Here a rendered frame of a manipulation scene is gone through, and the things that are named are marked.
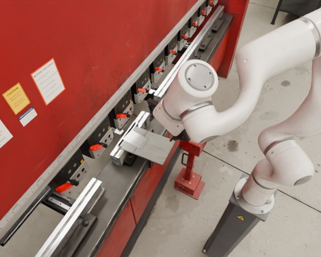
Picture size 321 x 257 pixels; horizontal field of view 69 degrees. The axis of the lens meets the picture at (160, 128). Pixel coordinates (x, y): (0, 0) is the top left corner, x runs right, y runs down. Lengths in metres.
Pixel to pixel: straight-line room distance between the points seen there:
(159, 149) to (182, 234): 1.03
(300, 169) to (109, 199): 0.92
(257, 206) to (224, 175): 1.26
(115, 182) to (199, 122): 0.98
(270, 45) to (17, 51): 0.56
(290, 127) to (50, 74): 0.75
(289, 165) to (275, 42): 0.49
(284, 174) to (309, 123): 0.20
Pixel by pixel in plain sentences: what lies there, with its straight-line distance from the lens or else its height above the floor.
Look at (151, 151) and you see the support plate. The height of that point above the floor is 1.00.
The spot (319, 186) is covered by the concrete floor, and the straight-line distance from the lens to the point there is 2.79.
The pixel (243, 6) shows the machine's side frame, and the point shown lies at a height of 0.98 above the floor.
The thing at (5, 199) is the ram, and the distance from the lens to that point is 0.83.
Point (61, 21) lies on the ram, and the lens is 0.76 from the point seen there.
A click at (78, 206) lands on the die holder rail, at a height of 0.97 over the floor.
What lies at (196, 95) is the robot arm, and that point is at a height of 1.79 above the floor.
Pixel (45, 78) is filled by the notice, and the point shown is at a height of 1.68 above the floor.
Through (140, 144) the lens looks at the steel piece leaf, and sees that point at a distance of 1.36.
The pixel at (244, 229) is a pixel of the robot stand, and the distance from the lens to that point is 1.43.
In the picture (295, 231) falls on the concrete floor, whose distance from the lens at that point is 2.47.
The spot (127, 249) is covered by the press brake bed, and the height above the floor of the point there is 0.05.
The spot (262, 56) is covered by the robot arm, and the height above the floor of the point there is 1.83.
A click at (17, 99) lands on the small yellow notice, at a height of 1.68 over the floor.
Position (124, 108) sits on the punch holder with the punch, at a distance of 1.18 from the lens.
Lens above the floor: 2.09
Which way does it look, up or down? 50 degrees down
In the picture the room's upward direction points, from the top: straight up
